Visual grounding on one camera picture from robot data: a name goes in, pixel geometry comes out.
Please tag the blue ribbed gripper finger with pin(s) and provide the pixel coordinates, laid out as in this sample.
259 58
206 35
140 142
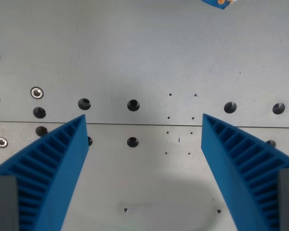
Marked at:
233 168
53 168

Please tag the blue Classic peanut snack bag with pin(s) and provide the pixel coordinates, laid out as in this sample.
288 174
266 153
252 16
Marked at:
216 3

